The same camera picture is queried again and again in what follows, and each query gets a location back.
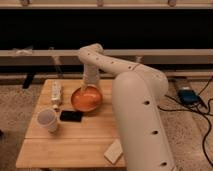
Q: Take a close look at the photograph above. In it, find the orange bowl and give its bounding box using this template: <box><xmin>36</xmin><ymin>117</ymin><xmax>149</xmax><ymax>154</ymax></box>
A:
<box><xmin>71</xmin><ymin>86</ymin><xmax>103</xmax><ymax>112</ymax></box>

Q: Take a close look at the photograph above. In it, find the beige sponge block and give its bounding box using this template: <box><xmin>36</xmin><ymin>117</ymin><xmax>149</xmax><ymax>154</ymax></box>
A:
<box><xmin>104</xmin><ymin>139</ymin><xmax>123</xmax><ymax>164</ymax></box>

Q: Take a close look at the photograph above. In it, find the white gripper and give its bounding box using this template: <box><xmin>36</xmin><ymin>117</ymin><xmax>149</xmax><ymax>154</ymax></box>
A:
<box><xmin>81</xmin><ymin>65</ymin><xmax>100</xmax><ymax>93</ymax></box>

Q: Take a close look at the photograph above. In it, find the white paper cup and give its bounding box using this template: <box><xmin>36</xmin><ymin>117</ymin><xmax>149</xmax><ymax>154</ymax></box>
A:
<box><xmin>36</xmin><ymin>109</ymin><xmax>58</xmax><ymax>133</ymax></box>

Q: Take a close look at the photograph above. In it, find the black smartphone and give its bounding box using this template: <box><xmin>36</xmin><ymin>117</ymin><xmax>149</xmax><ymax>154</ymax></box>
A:
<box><xmin>60</xmin><ymin>110</ymin><xmax>83</xmax><ymax>122</ymax></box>

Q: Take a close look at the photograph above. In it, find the wooden folding table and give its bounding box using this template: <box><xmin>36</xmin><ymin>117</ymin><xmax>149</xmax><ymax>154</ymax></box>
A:
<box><xmin>16</xmin><ymin>79</ymin><xmax>125</xmax><ymax>169</ymax></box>

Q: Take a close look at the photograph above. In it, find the blue power adapter box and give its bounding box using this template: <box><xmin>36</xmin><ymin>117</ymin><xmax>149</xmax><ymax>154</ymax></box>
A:
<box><xmin>178</xmin><ymin>89</ymin><xmax>198</xmax><ymax>105</ymax></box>

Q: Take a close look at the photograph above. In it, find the black cable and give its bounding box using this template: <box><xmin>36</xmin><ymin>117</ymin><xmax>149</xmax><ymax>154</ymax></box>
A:
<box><xmin>157</xmin><ymin>75</ymin><xmax>213</xmax><ymax>168</ymax></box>

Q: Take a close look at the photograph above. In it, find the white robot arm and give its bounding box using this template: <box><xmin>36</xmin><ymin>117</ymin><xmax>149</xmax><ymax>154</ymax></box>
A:
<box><xmin>78</xmin><ymin>44</ymin><xmax>177</xmax><ymax>171</ymax></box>

